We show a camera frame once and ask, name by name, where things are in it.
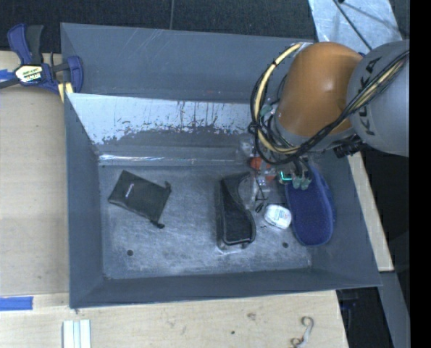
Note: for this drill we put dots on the black glasses case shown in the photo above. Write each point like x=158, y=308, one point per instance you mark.
x=235, y=214

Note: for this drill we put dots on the small white round container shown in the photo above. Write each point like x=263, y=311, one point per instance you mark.
x=277, y=216

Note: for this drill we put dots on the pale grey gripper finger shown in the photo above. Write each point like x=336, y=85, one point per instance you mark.
x=262, y=185
x=252, y=194

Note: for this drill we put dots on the blue slipper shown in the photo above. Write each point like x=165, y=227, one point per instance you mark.
x=311, y=212

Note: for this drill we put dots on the grey metal hook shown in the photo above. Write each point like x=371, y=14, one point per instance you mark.
x=306, y=330

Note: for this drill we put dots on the black cloth pouch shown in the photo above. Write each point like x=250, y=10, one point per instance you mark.
x=140, y=196

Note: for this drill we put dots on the grey metal bin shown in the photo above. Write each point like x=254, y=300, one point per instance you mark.
x=186, y=209

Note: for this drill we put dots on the black cylinder on white bracket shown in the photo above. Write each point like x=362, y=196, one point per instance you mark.
x=346, y=148

